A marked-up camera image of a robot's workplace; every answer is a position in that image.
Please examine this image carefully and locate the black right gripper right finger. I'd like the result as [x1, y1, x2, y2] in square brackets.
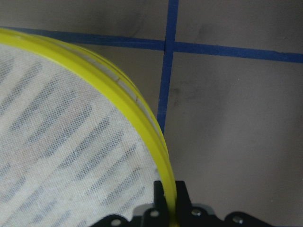
[176, 181, 192, 227]

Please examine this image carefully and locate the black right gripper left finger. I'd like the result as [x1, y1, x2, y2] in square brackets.
[153, 181, 169, 227]

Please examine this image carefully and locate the yellow steamer basket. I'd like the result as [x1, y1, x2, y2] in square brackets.
[0, 28, 177, 227]

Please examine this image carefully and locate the white steamer cloth liner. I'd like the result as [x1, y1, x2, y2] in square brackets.
[0, 44, 159, 227]

